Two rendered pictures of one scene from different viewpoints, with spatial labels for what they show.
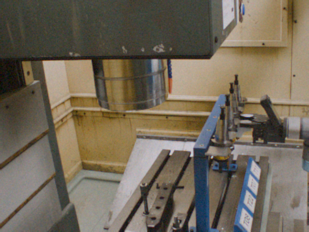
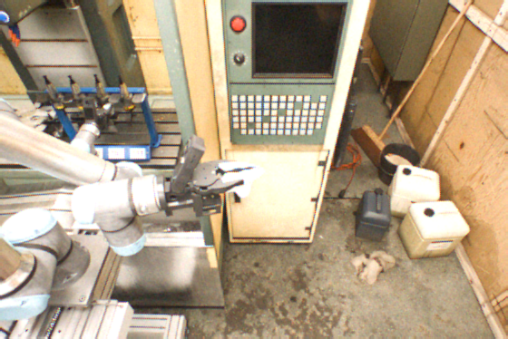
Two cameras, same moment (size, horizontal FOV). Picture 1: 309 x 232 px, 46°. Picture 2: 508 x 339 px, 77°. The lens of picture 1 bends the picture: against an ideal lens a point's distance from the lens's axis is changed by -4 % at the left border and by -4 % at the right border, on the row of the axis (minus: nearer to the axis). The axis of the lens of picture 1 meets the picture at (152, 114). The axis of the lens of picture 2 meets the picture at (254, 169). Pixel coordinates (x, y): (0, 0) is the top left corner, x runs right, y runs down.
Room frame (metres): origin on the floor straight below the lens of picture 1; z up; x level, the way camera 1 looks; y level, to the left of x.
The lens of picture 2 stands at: (1.44, -1.72, 2.04)
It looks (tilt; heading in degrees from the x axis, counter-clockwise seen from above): 46 degrees down; 69
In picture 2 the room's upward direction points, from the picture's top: straight up
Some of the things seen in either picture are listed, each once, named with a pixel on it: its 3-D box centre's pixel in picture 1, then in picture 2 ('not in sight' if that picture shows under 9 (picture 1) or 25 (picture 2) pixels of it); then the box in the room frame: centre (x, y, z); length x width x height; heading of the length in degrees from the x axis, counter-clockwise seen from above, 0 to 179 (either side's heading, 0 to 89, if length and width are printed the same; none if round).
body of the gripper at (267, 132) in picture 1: (268, 128); (96, 122); (1.17, -0.40, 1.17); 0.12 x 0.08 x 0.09; 69
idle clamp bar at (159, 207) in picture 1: (160, 210); (95, 119); (1.10, 0.00, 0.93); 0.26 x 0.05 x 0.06; 164
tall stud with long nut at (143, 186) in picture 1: (145, 198); not in sight; (1.13, 0.05, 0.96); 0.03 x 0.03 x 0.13
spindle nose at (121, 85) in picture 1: (130, 73); not in sight; (0.80, 0.04, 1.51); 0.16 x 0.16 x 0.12
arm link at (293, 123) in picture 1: (292, 127); (90, 132); (1.15, -0.47, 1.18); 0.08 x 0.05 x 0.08; 159
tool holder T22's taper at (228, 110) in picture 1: (227, 114); (75, 89); (1.12, -0.24, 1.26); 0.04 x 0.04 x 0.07
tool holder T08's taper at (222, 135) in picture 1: (222, 128); (52, 89); (1.01, -0.20, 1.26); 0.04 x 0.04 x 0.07
